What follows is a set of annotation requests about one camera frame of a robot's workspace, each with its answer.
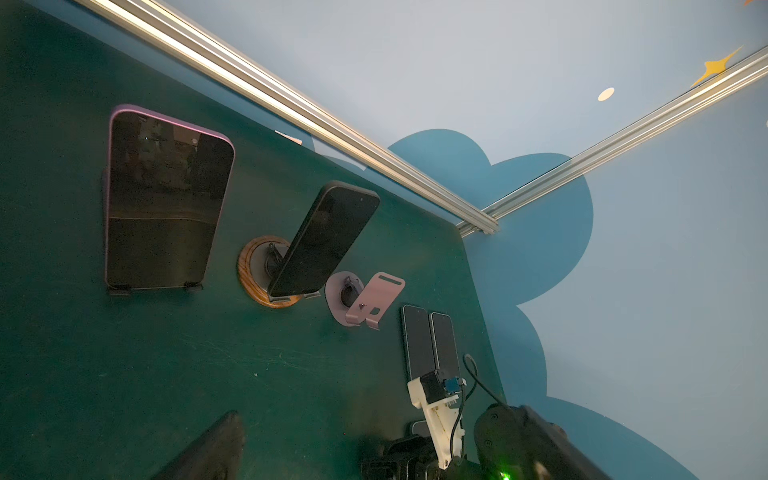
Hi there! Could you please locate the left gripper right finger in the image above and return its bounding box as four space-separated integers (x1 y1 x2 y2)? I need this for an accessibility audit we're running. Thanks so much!
520 405 610 480

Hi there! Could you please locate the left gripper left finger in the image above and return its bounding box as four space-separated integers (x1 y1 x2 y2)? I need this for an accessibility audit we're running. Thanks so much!
153 410 245 480

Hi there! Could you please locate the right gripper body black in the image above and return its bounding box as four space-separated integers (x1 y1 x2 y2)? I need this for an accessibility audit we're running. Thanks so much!
360 435 440 480

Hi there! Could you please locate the blue phone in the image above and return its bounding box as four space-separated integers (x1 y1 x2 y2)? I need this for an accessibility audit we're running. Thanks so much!
401 305 437 380

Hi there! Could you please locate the white-edged phone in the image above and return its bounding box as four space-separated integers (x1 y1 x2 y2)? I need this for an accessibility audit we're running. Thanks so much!
430 312 460 377

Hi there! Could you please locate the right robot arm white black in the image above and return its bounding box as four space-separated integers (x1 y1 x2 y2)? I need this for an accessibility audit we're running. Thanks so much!
361 405 605 479

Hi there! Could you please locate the grey round stand back right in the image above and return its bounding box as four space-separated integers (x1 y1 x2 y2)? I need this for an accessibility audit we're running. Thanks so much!
325 271 406 331

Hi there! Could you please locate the black stand back left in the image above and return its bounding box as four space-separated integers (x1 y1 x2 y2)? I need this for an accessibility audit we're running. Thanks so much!
106 282 204 297

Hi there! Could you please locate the round wooden phone stand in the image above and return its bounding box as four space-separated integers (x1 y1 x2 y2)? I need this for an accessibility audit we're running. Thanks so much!
237 235 303 309

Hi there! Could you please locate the dark phone back middle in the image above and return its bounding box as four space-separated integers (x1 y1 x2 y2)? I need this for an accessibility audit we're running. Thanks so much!
267 181 380 298

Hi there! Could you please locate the pink-edged phone back left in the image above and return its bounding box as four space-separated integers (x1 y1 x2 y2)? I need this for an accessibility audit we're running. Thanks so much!
102 104 236 288

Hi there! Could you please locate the horizontal aluminium frame bar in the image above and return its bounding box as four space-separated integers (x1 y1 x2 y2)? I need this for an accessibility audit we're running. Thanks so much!
79 0 500 234

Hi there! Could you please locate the right aluminium frame post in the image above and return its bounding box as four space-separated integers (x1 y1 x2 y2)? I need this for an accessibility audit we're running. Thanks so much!
483 48 767 221

